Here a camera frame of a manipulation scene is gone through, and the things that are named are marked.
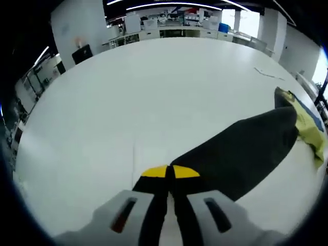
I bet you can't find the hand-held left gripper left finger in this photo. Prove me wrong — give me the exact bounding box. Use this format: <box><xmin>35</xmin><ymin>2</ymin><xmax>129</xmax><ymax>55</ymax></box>
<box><xmin>55</xmin><ymin>165</ymin><xmax>171</xmax><ymax>246</ymax></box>

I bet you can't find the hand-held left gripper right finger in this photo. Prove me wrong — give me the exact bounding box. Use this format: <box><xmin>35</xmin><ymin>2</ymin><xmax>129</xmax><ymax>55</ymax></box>
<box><xmin>169</xmin><ymin>165</ymin><xmax>290</xmax><ymax>246</ymax></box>

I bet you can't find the yellow garment with dark sleeves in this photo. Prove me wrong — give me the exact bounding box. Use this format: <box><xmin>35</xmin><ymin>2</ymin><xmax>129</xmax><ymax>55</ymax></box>
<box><xmin>170</xmin><ymin>86</ymin><xmax>327</xmax><ymax>203</ymax></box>

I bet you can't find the white template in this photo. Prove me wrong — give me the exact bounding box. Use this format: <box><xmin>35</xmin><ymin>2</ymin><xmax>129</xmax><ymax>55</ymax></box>
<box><xmin>253</xmin><ymin>67</ymin><xmax>285</xmax><ymax>81</ymax></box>

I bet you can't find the black box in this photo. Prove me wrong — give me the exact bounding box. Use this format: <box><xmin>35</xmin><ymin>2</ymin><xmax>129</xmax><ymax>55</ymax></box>
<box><xmin>71</xmin><ymin>44</ymin><xmax>93</xmax><ymax>65</ymax></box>

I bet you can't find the metal shelf rack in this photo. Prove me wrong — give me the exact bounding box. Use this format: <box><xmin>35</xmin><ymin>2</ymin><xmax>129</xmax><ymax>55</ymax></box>
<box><xmin>15</xmin><ymin>53</ymin><xmax>66</xmax><ymax>108</ymax></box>

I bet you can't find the row of white workbenches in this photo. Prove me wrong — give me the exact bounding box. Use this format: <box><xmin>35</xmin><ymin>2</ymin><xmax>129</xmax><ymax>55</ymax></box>
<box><xmin>107</xmin><ymin>25</ymin><xmax>257</xmax><ymax>48</ymax></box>

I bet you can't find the white tall cabinet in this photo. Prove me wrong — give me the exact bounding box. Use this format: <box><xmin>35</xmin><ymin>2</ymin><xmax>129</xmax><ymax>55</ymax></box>
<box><xmin>125</xmin><ymin>12</ymin><xmax>141</xmax><ymax>34</ymax></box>

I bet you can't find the white square pillar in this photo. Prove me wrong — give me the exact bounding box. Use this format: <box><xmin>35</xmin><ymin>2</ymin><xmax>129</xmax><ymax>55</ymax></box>
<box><xmin>257</xmin><ymin>7</ymin><xmax>288</xmax><ymax>55</ymax></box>
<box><xmin>50</xmin><ymin>2</ymin><xmax>108</xmax><ymax>70</ymax></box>

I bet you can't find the bright window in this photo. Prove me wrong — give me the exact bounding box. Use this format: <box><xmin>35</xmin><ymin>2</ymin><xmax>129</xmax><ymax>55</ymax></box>
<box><xmin>221</xmin><ymin>9</ymin><xmax>259</xmax><ymax>39</ymax></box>

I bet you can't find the ceiling light strip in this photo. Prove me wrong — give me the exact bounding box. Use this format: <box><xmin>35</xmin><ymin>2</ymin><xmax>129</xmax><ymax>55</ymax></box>
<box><xmin>127</xmin><ymin>2</ymin><xmax>222</xmax><ymax>11</ymax></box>

